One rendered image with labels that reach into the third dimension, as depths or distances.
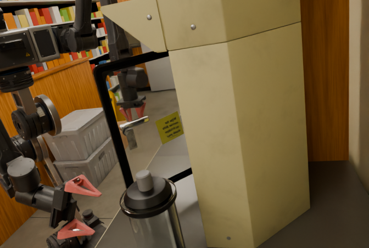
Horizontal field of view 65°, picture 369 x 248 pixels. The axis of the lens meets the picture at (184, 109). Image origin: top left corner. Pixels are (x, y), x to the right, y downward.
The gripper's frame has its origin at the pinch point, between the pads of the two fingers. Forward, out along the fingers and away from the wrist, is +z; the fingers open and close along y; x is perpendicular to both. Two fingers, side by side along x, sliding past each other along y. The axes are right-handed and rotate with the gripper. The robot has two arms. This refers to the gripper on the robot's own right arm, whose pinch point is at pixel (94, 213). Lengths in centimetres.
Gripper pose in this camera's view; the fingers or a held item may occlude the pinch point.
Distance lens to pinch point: 76.0
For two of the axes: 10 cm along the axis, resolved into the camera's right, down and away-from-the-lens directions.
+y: 2.0, -9.7, -1.3
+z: 9.6, 2.2, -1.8
